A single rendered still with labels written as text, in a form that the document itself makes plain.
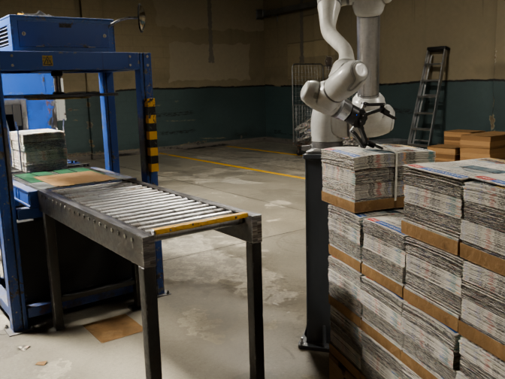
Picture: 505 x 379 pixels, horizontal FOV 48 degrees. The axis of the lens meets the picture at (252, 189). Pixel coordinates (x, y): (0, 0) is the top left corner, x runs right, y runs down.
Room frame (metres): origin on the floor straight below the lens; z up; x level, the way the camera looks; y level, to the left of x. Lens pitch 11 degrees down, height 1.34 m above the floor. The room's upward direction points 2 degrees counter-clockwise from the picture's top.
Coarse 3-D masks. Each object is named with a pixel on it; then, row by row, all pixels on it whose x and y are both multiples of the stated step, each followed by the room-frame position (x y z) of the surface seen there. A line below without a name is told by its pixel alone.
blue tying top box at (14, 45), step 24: (0, 24) 3.35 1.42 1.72; (24, 24) 3.22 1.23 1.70; (48, 24) 3.30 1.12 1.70; (72, 24) 3.38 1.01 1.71; (96, 24) 3.46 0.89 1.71; (0, 48) 3.40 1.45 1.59; (24, 48) 3.21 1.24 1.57; (48, 48) 3.29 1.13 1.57; (72, 48) 3.37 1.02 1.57; (96, 48) 3.46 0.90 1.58
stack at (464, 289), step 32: (352, 224) 2.17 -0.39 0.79; (384, 224) 1.98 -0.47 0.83; (352, 256) 2.17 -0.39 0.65; (384, 256) 1.95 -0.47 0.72; (416, 256) 1.76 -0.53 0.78; (448, 256) 1.61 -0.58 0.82; (352, 288) 2.17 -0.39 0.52; (384, 288) 1.95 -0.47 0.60; (416, 288) 1.76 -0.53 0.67; (448, 288) 1.61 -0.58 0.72; (480, 288) 1.48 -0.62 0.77; (384, 320) 1.94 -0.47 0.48; (416, 320) 1.74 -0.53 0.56; (480, 320) 1.47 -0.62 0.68; (352, 352) 2.17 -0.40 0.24; (384, 352) 1.93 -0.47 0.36; (416, 352) 1.75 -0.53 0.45; (448, 352) 1.58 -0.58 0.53; (480, 352) 1.46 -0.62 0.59
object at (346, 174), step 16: (336, 160) 2.28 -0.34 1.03; (352, 160) 2.15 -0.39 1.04; (368, 160) 2.16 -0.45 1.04; (384, 160) 2.19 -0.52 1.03; (336, 176) 2.30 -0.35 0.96; (352, 176) 2.17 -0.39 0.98; (368, 176) 2.17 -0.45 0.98; (384, 176) 2.19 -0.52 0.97; (336, 192) 2.30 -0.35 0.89; (352, 192) 2.17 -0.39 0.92; (368, 192) 2.17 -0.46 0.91; (384, 192) 2.20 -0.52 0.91
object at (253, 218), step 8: (144, 184) 3.15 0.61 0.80; (152, 184) 3.15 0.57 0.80; (168, 192) 2.90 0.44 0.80; (176, 192) 2.90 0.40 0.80; (200, 200) 2.66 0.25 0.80; (208, 200) 2.66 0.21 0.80; (224, 208) 2.47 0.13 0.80; (232, 208) 2.46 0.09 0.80; (256, 216) 2.31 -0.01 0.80; (240, 224) 2.37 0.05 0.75; (248, 224) 2.32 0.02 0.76; (256, 224) 2.31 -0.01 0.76; (224, 232) 2.48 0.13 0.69; (232, 232) 2.42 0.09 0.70; (240, 232) 2.37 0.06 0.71; (248, 232) 2.32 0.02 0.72; (256, 232) 2.31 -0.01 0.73; (248, 240) 2.32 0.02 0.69; (256, 240) 2.31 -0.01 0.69
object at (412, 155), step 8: (384, 144) 2.49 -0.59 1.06; (392, 144) 2.47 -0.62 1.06; (400, 144) 2.48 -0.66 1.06; (408, 152) 2.22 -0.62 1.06; (416, 152) 2.24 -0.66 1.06; (424, 152) 2.25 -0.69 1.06; (432, 152) 2.27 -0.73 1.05; (408, 160) 2.23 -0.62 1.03; (416, 160) 2.24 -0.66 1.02; (424, 160) 2.25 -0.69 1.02; (432, 160) 2.27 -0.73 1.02
